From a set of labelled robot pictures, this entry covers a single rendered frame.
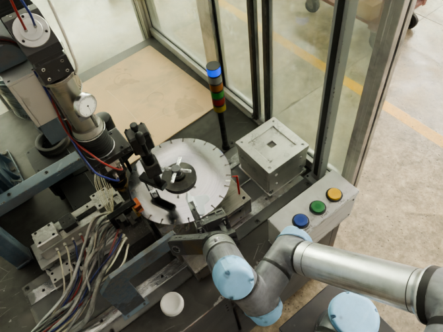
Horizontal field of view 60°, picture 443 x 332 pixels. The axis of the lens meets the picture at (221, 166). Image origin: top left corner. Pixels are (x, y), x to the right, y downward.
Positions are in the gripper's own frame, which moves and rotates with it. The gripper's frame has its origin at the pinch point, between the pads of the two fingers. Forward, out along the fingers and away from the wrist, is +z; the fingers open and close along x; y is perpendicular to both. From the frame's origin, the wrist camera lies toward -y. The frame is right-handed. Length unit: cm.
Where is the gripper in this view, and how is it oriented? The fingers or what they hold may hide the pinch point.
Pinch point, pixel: (194, 216)
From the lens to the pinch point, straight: 106.4
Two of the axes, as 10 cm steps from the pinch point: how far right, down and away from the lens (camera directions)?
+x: -3.0, -8.9, -3.4
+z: -2.5, -2.7, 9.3
